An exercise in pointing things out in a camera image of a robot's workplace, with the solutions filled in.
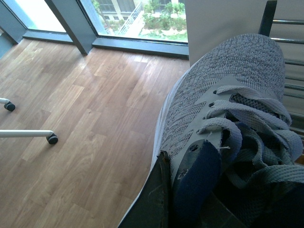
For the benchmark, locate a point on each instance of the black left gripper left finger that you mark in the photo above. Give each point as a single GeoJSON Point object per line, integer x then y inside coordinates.
{"type": "Point", "coordinates": [151, 208]}

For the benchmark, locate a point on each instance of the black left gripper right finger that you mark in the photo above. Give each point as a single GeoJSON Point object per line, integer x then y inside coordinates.
{"type": "Point", "coordinates": [214, 214]}

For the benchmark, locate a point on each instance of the white table leg with caster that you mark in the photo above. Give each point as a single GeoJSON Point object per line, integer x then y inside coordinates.
{"type": "Point", "coordinates": [50, 136]}

